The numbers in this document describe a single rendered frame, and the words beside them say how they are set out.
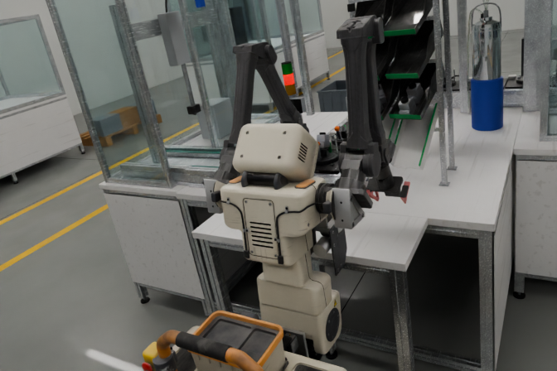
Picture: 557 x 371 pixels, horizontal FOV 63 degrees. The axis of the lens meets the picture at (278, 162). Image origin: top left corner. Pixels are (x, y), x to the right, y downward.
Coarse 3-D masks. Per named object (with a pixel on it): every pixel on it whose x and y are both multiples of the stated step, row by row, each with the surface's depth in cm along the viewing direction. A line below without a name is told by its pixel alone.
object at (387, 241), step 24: (216, 216) 201; (384, 216) 176; (408, 216) 173; (216, 240) 186; (240, 240) 179; (360, 240) 163; (384, 240) 160; (408, 240) 158; (384, 264) 149; (408, 264) 148
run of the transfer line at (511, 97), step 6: (504, 90) 272; (510, 90) 270; (516, 90) 268; (522, 90) 267; (444, 96) 290; (456, 96) 287; (504, 96) 273; (510, 96) 271; (516, 96) 269; (522, 96) 268; (444, 102) 291; (456, 102) 288; (504, 102) 274; (510, 102) 273; (516, 102) 271; (522, 102) 270
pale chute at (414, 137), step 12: (432, 108) 187; (408, 120) 192; (420, 120) 188; (432, 120) 180; (408, 132) 189; (420, 132) 186; (432, 132) 182; (396, 144) 187; (408, 144) 187; (420, 144) 184; (396, 156) 188; (408, 156) 185; (420, 156) 182; (420, 168) 180
